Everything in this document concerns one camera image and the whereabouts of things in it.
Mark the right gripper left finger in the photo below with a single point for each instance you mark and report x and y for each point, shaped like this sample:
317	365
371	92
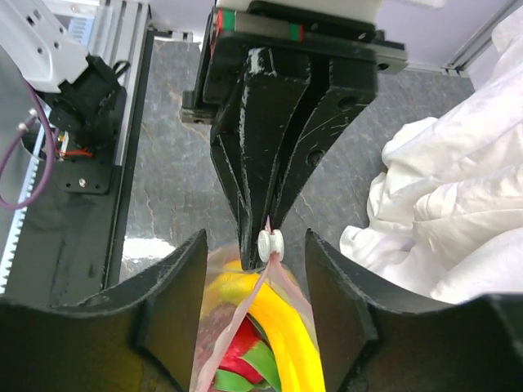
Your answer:
139	335

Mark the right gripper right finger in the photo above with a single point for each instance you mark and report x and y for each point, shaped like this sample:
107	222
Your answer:
376	336

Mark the white cable duct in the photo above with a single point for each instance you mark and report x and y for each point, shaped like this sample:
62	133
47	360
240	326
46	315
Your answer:
17	222

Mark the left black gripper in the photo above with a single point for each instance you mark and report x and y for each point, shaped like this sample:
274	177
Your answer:
255	65

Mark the white t-shirt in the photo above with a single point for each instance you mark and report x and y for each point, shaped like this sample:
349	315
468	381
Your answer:
445	217

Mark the clear pink zip top bag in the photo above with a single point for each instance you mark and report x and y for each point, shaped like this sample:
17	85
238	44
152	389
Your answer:
270	247

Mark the yellow banana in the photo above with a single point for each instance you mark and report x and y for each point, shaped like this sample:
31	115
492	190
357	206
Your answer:
283	315

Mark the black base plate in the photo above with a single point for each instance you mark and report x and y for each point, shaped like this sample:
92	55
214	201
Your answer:
71	245

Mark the pink dragon fruit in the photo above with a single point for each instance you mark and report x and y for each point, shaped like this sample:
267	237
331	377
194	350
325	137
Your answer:
248	364

